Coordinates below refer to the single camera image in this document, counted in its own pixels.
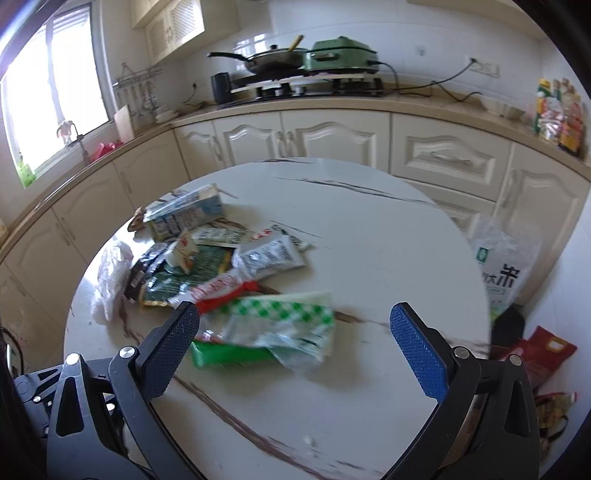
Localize green white sachet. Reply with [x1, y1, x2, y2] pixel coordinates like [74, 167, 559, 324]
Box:
[191, 226, 249, 246]

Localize black power cable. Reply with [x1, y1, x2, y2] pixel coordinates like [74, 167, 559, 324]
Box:
[379, 58, 484, 105]

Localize clear plastic bag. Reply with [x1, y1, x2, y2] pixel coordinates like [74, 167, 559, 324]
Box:
[91, 240, 134, 322]

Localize white green carton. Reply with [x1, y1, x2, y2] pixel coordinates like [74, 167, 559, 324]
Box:
[143, 185, 227, 241]

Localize red plastic bag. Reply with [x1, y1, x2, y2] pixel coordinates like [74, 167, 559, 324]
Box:
[492, 325, 578, 393]

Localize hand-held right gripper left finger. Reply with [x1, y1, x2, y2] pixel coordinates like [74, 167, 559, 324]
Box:
[46, 301, 204, 480]

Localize black frying pan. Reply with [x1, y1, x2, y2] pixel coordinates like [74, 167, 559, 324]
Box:
[208, 36, 310, 75]

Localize white double wall outlet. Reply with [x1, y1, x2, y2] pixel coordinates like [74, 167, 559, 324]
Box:
[466, 55, 502, 78]

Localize green electric cooker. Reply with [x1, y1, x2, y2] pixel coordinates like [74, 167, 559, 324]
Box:
[302, 36, 382, 75]

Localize plain green wrapper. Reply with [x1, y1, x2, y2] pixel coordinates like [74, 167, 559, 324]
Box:
[191, 338, 279, 368]

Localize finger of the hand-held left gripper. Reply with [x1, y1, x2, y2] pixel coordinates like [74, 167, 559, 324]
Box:
[13, 366, 66, 441]

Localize cream kitchen base cabinets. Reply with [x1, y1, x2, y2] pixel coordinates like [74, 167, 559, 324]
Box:
[0, 95, 591, 370]

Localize wooden cutting board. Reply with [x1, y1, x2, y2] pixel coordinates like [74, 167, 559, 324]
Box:
[113, 105, 136, 142]

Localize red white wrapper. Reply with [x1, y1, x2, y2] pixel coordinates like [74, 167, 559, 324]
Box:
[167, 272, 260, 315]

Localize cream wall cabinet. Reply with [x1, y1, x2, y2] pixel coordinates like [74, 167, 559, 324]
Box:
[131, 0, 206, 65]

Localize green bottle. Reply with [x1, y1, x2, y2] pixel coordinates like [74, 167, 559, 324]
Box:
[16, 157, 36, 188]

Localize green checked plastic wrapper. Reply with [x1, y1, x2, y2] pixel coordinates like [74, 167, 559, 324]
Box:
[198, 291, 336, 371]

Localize silver white pouch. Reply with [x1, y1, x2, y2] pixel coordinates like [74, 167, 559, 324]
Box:
[232, 231, 308, 281]

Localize black snack wrapper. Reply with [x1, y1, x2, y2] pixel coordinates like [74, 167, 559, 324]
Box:
[124, 242, 171, 302]

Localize black gas stove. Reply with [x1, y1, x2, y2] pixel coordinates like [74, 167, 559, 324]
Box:
[217, 76, 387, 110]

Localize green foil packet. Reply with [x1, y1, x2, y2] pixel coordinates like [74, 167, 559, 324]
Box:
[142, 244, 232, 308]

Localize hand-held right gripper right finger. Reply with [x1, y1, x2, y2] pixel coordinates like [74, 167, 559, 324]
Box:
[383, 302, 541, 480]

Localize small white yellow packet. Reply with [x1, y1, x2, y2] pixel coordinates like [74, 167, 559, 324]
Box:
[165, 230, 200, 274]

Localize clear rice bag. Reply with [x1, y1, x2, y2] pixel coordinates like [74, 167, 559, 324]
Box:
[471, 217, 542, 315]

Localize kitchen window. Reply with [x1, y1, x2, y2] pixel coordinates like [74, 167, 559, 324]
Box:
[0, 7, 115, 186]

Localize wall utensil rack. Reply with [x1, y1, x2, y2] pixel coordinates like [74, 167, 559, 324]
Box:
[113, 62, 163, 116]

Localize black electric kettle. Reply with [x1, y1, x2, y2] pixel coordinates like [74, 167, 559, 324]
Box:
[211, 73, 233, 105]

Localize red cloth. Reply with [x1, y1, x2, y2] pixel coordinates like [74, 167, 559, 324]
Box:
[90, 141, 125, 162]

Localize metal sink faucet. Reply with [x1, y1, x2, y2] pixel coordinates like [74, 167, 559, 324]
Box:
[56, 121, 91, 163]

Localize row of seasoning packets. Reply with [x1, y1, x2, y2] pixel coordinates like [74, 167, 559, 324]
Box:
[533, 78, 585, 156]

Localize yellow printed bag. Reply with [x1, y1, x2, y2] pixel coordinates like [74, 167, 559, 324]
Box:
[533, 392, 578, 445]

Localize white sachet with red print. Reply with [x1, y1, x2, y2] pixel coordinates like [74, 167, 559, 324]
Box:
[249, 225, 315, 253]

